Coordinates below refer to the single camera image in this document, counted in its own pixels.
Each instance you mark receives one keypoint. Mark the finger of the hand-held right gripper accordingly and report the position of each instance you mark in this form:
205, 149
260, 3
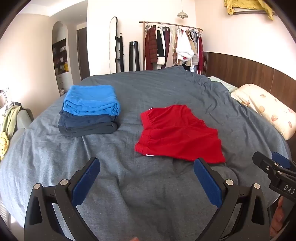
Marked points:
281, 160
261, 160

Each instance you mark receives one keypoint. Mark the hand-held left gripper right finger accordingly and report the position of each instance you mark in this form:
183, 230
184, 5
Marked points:
208, 183

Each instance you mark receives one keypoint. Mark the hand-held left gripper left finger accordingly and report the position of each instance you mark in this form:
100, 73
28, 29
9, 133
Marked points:
86, 183

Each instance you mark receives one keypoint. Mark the red pants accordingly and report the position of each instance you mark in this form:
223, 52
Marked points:
178, 136

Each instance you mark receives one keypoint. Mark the dark grey folded pants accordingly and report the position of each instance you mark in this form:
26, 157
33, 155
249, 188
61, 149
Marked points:
90, 131

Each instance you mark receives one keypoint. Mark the navy folded pants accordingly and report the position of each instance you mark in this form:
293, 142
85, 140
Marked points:
85, 120

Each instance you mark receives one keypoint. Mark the bright blue folded pants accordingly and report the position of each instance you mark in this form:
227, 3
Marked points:
90, 99

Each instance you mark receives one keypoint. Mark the person's right hand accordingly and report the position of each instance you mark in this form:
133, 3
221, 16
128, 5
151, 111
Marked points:
278, 216

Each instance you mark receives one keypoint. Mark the cream floral pillow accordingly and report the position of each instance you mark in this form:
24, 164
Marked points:
266, 109

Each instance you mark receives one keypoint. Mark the light green pillow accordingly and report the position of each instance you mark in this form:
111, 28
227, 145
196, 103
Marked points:
222, 83

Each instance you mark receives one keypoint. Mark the grey chair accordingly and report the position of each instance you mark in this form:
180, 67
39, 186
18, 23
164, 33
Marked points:
23, 118

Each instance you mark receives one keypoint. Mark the wooden headboard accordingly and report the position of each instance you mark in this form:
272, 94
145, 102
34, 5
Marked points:
249, 69

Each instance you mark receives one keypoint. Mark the light green cloth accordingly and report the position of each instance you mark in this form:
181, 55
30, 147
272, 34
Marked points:
11, 120

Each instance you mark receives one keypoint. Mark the grey bed blanket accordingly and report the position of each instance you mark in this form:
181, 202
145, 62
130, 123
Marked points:
138, 92

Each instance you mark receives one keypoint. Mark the dark door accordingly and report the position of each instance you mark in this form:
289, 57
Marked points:
83, 53

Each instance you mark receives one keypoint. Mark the black tower fan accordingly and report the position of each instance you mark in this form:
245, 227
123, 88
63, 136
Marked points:
134, 55

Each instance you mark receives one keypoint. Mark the row of hanging clothes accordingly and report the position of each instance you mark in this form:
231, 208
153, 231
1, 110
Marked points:
152, 44

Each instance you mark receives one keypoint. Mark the wavy standing mirror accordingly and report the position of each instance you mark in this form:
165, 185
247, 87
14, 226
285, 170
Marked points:
115, 32

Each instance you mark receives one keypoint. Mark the yellow hanging cloth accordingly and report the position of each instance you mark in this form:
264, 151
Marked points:
240, 3

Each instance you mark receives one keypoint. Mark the metal clothes rack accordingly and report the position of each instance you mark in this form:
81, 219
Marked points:
171, 25

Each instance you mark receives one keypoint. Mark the pendant lamp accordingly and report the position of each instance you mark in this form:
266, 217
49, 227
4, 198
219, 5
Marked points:
182, 15

